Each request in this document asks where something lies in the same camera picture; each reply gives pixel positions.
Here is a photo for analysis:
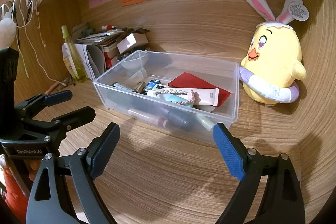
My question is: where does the small dark blue box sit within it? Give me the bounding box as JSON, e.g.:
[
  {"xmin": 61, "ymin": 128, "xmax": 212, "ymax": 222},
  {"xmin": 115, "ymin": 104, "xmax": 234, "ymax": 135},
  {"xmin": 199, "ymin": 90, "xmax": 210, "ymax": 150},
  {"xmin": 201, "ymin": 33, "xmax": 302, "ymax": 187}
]
[{"xmin": 142, "ymin": 80, "xmax": 161, "ymax": 94}]

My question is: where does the beige cylindrical tube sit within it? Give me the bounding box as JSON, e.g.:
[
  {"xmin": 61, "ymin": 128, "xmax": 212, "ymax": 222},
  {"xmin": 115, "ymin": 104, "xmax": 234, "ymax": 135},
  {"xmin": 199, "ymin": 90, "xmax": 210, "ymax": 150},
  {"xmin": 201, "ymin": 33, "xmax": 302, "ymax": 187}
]
[{"xmin": 127, "ymin": 109, "xmax": 168, "ymax": 128}]

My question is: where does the mahjong tile soap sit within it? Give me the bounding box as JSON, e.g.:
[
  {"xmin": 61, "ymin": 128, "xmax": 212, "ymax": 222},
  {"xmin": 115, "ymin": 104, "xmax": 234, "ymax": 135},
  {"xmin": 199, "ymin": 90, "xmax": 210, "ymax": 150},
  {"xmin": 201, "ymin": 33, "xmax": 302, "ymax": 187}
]
[{"xmin": 152, "ymin": 84, "xmax": 169, "ymax": 92}]

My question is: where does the light green tube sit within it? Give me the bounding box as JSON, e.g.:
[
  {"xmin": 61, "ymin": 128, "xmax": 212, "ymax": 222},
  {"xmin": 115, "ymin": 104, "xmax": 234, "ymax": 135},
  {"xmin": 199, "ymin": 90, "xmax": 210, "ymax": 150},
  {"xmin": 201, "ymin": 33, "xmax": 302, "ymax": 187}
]
[{"xmin": 196, "ymin": 114, "xmax": 215, "ymax": 132}]

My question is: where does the dark purple bottle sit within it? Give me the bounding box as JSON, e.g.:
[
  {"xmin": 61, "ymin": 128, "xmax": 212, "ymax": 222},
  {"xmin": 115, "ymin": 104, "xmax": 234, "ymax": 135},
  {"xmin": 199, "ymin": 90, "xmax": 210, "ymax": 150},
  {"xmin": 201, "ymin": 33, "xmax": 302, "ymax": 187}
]
[{"xmin": 157, "ymin": 107, "xmax": 195, "ymax": 132}]

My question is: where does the red foil pouch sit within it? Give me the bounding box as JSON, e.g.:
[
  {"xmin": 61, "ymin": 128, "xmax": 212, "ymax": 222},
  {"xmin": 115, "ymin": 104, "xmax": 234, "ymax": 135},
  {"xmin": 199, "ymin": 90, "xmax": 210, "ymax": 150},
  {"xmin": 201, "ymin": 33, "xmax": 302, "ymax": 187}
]
[{"xmin": 168, "ymin": 72, "xmax": 231, "ymax": 107}]

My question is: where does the green glass bottle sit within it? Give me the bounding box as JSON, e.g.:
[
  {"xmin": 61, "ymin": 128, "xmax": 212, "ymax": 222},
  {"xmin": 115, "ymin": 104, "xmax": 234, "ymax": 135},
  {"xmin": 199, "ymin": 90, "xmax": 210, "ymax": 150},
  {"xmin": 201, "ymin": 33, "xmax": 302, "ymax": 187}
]
[{"xmin": 112, "ymin": 81, "xmax": 147, "ymax": 94}]

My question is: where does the white tape roll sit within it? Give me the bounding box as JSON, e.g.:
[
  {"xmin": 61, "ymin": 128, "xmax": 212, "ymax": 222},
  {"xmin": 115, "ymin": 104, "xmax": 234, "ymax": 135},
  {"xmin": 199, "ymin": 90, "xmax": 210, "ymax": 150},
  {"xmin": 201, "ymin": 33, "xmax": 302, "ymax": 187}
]
[{"xmin": 195, "ymin": 105, "xmax": 215, "ymax": 113}]

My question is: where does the pink cream tube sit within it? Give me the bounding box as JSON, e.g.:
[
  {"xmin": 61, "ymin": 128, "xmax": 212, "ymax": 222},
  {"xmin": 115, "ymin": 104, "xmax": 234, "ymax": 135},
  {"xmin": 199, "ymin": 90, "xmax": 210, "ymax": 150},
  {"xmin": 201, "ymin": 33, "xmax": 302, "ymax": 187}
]
[{"xmin": 147, "ymin": 88, "xmax": 219, "ymax": 106}]

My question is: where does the person's left hand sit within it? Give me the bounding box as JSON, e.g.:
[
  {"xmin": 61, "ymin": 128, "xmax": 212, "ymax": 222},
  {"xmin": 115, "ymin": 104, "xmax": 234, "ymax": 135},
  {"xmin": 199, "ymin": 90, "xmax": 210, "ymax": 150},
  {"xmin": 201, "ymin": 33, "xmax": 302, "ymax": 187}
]
[{"xmin": 1, "ymin": 154, "xmax": 41, "ymax": 181}]

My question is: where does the wooden stick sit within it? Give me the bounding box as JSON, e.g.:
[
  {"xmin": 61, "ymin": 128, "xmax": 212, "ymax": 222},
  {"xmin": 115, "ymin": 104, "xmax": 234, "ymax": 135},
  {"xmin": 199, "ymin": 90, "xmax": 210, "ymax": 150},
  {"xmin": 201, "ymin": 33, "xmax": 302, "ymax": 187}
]
[{"xmin": 45, "ymin": 82, "xmax": 59, "ymax": 95}]

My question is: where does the yellow spray bottle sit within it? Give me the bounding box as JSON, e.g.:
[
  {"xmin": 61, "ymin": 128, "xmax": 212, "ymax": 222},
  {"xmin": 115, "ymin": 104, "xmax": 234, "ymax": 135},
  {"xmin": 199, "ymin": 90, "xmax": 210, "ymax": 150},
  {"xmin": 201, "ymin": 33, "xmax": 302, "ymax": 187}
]
[{"xmin": 61, "ymin": 25, "xmax": 88, "ymax": 83}]

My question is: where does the folded white paper booklet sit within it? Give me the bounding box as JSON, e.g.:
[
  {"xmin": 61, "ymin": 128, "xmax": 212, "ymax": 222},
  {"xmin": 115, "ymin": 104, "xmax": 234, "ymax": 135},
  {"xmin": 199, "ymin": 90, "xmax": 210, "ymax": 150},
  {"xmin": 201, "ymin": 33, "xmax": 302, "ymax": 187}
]
[{"xmin": 62, "ymin": 43, "xmax": 106, "ymax": 81}]

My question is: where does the white fluffy pompom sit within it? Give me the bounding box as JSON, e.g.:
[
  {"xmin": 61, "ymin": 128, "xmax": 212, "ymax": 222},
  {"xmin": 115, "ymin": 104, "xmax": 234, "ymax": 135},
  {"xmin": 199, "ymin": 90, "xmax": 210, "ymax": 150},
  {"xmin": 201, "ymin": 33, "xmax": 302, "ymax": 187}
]
[{"xmin": 0, "ymin": 18, "xmax": 16, "ymax": 49}]

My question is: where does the white bowl of stones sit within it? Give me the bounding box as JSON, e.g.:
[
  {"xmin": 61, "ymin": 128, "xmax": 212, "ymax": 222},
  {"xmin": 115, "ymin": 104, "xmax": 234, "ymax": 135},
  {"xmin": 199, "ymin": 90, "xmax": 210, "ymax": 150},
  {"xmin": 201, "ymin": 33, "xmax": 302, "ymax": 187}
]
[{"xmin": 118, "ymin": 51, "xmax": 149, "ymax": 71}]

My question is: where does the stack of books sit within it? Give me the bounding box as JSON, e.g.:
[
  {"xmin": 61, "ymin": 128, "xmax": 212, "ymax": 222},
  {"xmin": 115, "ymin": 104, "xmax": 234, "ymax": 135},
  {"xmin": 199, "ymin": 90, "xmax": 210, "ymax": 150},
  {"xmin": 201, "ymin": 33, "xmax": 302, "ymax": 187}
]
[{"xmin": 73, "ymin": 24, "xmax": 149, "ymax": 69}]

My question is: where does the red white marker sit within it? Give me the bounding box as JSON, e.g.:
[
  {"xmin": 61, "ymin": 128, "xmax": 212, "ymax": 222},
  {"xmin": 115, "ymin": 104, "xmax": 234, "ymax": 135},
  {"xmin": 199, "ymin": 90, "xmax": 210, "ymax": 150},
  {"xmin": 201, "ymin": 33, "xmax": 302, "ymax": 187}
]
[{"xmin": 101, "ymin": 25, "xmax": 118, "ymax": 30}]

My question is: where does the small white cardboard box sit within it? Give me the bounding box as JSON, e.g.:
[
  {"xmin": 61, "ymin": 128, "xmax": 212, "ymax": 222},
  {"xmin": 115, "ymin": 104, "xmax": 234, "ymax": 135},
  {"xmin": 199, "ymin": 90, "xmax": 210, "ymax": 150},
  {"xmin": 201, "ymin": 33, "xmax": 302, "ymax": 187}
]
[{"xmin": 117, "ymin": 33, "xmax": 149, "ymax": 54}]

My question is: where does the clear plastic storage bin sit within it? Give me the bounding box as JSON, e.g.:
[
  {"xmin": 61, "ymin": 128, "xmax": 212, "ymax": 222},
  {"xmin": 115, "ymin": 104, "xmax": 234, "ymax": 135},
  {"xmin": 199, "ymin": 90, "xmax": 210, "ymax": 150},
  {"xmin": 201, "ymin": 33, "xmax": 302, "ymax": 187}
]
[{"xmin": 93, "ymin": 51, "xmax": 239, "ymax": 144}]

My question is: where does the yellow chick plush toy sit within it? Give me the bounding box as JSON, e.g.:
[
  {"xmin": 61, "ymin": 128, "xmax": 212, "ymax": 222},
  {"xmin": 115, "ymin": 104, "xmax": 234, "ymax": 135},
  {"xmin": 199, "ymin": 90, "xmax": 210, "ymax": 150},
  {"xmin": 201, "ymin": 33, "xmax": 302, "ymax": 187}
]
[{"xmin": 239, "ymin": 0, "xmax": 309, "ymax": 105}]

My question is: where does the white hanging cord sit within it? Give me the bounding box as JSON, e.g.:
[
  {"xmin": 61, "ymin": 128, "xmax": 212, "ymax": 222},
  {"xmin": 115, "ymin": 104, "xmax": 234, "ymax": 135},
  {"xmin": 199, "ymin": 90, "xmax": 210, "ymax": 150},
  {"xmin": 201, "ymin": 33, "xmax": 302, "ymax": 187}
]
[{"xmin": 1, "ymin": 0, "xmax": 68, "ymax": 87}]

